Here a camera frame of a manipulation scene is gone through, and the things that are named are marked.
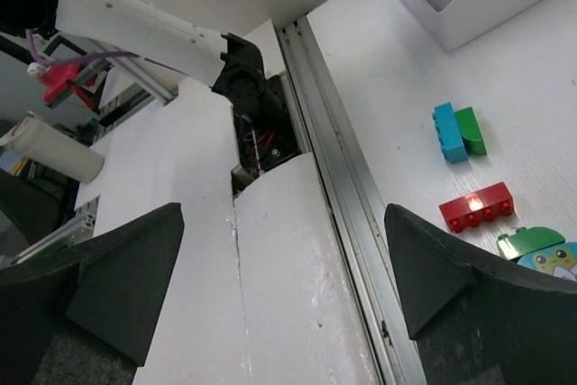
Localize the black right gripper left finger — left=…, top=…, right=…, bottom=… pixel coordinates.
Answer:
left=1, top=203, right=184, bottom=384

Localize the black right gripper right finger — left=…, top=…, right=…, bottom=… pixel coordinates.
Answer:
left=384, top=204, right=576, bottom=384

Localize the green curved lego brick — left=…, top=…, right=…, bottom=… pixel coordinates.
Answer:
left=497, top=226, right=566, bottom=261

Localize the blue frog-print lego brick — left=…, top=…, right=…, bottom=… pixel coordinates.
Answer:
left=517, top=243, right=577, bottom=281

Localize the red rectangular lego brick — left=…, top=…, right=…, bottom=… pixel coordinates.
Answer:
left=439, top=182, right=515, bottom=234

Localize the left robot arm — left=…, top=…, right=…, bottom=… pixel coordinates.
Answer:
left=1, top=0, right=291, bottom=135

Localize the white cylindrical bottle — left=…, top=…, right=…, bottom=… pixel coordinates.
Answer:
left=1, top=112, right=105, bottom=183

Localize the teal rectangular lego brick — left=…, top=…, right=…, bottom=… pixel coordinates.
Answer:
left=432, top=103, right=469, bottom=164

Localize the green lego brick on teal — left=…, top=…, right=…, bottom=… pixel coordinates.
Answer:
left=454, top=107, right=488, bottom=156

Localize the red plastic clamp part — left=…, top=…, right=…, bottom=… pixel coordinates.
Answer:
left=40, top=63, right=97, bottom=112

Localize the aluminium rail frame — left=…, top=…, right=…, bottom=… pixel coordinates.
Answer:
left=278, top=16, right=426, bottom=384

